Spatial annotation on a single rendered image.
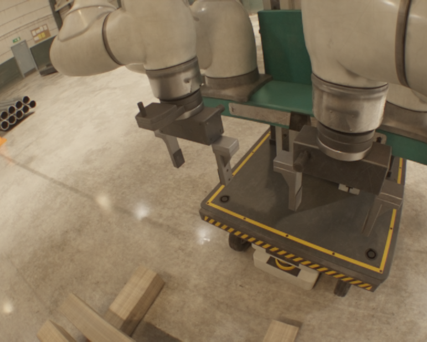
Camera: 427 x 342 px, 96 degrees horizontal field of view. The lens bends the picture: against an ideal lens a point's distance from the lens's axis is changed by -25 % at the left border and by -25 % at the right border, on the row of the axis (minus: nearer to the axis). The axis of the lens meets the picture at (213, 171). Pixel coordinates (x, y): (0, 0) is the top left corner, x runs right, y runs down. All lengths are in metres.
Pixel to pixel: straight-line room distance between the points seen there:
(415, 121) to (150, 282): 1.04
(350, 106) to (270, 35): 0.51
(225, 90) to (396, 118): 0.43
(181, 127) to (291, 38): 0.41
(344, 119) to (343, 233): 0.61
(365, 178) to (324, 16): 0.20
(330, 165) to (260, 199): 0.61
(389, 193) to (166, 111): 0.35
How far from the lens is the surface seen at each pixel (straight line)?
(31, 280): 1.68
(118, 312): 1.10
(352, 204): 0.94
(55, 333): 1.12
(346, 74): 0.25
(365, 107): 0.27
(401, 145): 0.59
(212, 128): 0.43
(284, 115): 0.62
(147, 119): 0.40
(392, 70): 0.23
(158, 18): 0.38
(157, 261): 1.25
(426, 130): 0.58
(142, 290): 1.09
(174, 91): 0.41
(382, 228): 0.90
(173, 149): 0.56
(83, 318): 1.05
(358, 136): 0.30
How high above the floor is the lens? 1.00
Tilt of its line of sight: 39 degrees down
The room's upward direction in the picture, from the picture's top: 14 degrees counter-clockwise
